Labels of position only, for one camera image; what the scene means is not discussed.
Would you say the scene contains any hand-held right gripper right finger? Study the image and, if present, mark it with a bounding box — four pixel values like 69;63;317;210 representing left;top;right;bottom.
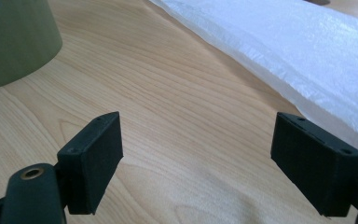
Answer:
270;111;358;217

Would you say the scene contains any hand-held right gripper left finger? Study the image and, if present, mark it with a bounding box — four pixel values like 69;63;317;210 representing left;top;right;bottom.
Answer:
56;111;124;217

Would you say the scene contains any white plastic bag blue edge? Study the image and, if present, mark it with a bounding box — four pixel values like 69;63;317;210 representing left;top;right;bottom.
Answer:
148;0;358;174

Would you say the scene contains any green round bin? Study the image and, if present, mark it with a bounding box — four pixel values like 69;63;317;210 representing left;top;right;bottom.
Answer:
0;0;63;93

